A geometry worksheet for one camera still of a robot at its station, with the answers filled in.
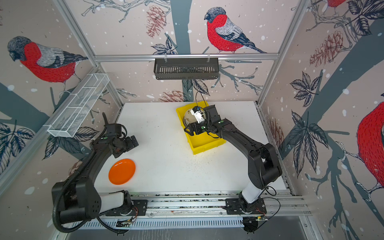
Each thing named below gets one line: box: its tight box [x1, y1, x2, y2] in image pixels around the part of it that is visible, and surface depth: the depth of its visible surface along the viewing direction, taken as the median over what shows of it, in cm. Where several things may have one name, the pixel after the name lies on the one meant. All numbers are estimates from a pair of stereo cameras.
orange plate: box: [108, 158, 136, 185], surface depth 86 cm
